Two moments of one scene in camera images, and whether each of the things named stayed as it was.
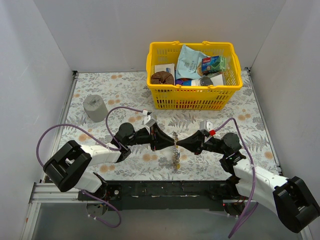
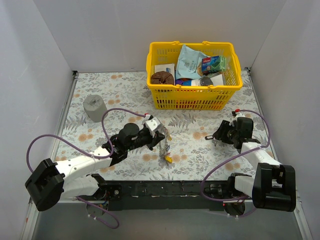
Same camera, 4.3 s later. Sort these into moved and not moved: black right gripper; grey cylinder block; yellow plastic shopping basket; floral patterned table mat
Moved: black right gripper
Not moved: floral patterned table mat; grey cylinder block; yellow plastic shopping basket
